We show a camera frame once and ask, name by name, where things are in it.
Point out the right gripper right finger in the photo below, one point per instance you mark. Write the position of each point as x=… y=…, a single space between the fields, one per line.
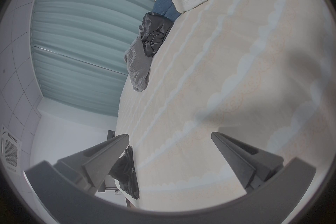
x=241 y=162

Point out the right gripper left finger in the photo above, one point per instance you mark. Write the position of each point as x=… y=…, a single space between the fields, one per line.
x=97 y=160

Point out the bed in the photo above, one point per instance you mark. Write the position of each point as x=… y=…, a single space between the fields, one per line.
x=236 y=73

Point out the black trousers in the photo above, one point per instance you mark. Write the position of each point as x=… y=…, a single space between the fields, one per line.
x=127 y=173

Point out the blue-green curtain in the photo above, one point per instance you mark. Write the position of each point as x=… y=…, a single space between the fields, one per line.
x=91 y=7
x=78 y=81

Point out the white ceiling air conditioner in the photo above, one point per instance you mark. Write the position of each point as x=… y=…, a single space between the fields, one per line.
x=10 y=148

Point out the grey garment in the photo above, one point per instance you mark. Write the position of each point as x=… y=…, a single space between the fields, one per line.
x=137 y=68

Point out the black garment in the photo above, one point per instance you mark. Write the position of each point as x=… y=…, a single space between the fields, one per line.
x=154 y=31

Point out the blue garment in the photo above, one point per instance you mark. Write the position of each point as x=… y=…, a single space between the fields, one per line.
x=164 y=7

